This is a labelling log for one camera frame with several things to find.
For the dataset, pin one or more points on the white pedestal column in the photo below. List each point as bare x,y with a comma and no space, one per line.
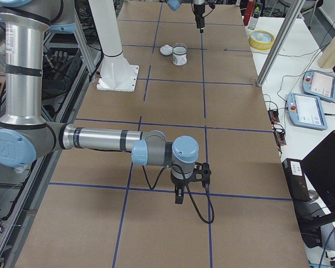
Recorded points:
116,73

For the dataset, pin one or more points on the wooden board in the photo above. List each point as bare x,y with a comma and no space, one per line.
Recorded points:
327,59

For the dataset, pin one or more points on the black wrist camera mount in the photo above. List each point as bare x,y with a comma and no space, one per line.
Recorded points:
201,173

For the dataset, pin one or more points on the upper small circuit board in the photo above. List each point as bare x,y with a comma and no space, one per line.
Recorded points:
273,116

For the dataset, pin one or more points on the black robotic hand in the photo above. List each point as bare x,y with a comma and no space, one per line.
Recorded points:
56,65

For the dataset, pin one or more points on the small circuit board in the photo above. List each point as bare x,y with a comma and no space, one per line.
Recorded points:
273,116
279,135

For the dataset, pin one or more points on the far teach pendant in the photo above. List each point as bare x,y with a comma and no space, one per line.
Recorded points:
319,84

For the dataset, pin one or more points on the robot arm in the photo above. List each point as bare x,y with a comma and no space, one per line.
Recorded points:
175,4

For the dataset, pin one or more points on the black monitor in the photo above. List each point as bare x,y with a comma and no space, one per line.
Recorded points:
319,167

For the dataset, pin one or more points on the teach pendant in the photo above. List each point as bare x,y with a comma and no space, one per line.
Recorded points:
319,84
306,111

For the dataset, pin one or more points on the red thermos bottle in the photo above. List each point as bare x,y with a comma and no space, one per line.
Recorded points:
248,12

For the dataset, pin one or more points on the yellow rimmed round container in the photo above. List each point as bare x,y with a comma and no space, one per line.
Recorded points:
261,40

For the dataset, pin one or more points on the white enamel mug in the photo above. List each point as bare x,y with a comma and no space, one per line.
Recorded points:
179,60

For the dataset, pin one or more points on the black computer box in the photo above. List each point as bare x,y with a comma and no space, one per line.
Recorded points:
295,178

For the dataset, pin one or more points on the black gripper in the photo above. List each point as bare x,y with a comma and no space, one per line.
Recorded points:
198,12
178,184

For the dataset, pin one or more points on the clear bottle green cap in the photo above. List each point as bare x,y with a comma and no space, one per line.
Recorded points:
254,19

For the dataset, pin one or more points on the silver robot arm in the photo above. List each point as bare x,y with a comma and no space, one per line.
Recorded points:
26,136

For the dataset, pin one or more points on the aluminium frame post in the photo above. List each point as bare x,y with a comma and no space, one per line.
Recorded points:
284,30

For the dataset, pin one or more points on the near teach pendant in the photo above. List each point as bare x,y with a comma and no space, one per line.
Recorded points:
306,111

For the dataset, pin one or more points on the lower small circuit board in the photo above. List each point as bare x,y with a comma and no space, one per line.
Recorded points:
279,135

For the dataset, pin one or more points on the clear plastic funnel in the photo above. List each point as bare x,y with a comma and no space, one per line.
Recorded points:
179,49

